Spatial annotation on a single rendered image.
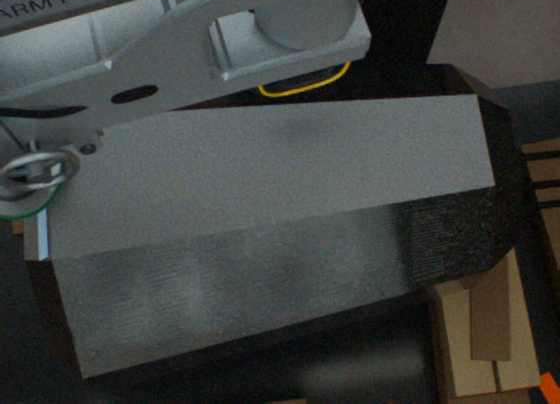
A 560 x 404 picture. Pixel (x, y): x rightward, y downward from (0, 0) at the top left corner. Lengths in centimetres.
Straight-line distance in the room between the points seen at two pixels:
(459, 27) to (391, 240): 128
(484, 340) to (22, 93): 150
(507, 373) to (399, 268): 61
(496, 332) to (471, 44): 107
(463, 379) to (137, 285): 98
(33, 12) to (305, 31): 49
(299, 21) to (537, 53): 172
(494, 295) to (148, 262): 104
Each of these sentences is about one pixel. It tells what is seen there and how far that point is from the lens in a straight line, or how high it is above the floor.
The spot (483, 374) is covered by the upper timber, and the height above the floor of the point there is 25.
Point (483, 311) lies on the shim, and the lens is 242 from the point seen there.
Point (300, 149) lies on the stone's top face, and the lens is 188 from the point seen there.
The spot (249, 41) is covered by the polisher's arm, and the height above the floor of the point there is 124.
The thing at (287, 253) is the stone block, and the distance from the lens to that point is 187.
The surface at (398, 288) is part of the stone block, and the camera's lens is 197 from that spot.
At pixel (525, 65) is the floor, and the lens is 300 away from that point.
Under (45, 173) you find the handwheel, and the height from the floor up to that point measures 121.
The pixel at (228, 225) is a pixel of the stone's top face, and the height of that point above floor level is 82.
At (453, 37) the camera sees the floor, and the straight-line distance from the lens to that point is 299.
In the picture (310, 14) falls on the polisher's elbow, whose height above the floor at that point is 138.
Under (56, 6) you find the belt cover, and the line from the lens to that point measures 116.
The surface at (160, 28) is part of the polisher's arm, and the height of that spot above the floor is 146.
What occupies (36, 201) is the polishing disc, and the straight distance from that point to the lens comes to 186.
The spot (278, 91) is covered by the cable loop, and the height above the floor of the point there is 93.
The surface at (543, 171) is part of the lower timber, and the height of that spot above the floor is 13.
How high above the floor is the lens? 258
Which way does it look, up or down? 73 degrees down
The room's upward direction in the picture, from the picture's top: 1 degrees counter-clockwise
